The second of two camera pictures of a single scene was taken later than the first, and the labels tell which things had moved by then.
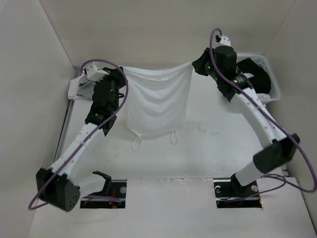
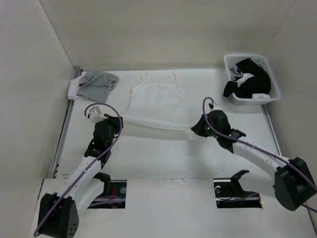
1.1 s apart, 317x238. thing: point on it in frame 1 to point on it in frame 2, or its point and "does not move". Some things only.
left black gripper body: [116, 83] to [114, 127]
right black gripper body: [205, 66] to [203, 129]
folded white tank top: [74, 87] does not move
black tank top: [260, 82] does not move
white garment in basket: [263, 96] does not move
